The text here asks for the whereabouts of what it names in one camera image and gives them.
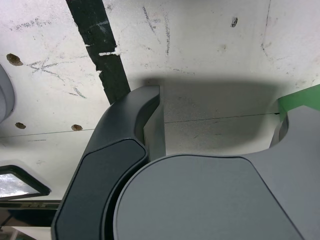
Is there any green cube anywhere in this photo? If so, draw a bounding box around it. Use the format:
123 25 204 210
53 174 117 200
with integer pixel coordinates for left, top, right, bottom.
277 84 320 121

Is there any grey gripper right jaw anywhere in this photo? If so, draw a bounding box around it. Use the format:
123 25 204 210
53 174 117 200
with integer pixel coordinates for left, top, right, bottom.
112 104 320 240

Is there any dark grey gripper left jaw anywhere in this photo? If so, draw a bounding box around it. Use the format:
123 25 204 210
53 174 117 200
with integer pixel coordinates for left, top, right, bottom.
51 84 167 240

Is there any black tape strip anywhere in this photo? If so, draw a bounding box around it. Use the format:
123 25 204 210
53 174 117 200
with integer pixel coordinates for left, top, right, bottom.
65 0 131 104

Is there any black phone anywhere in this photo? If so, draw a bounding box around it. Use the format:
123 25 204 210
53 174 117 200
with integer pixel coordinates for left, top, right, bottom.
0 199 61 228

